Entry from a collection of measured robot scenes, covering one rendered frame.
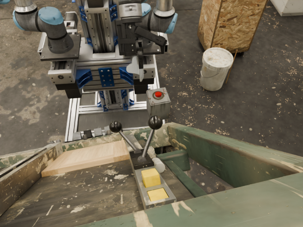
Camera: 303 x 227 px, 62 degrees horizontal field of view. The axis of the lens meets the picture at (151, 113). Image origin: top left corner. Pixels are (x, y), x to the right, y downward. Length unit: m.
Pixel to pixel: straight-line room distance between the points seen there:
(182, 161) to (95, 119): 1.37
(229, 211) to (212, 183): 2.03
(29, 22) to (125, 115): 1.11
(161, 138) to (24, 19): 0.98
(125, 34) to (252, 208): 0.74
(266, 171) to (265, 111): 2.28
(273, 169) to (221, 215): 0.31
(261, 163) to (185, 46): 2.85
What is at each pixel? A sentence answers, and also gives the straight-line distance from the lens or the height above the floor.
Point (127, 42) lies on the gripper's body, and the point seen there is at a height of 1.52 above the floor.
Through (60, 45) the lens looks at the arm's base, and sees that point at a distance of 1.63.
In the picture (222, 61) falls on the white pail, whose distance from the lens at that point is 2.64.
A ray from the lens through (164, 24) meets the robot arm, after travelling 1.47.
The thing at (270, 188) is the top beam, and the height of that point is 1.82.
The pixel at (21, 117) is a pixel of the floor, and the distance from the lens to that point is 2.83.
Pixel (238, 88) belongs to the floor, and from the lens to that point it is 2.92.
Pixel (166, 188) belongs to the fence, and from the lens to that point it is 0.47.
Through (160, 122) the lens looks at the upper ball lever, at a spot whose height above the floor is 1.52.
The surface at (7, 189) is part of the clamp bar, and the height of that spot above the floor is 1.43.
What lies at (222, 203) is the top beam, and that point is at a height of 1.82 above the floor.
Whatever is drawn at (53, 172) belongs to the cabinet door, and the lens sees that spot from 0.98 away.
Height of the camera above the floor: 2.05
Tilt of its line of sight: 53 degrees down
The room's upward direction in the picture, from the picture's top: straight up
